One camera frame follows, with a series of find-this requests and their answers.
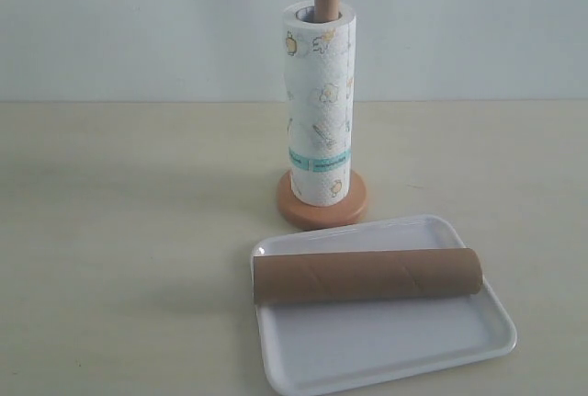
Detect wooden paper towel holder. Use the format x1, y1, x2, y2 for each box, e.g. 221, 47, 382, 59
277, 0, 368, 231

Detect white printed paper towel roll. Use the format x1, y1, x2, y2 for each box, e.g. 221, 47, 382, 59
283, 0, 356, 207

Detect brown cardboard tube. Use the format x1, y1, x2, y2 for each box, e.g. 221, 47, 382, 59
253, 248, 483, 305

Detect white rectangular tray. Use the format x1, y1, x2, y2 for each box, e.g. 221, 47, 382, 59
250, 214, 517, 395

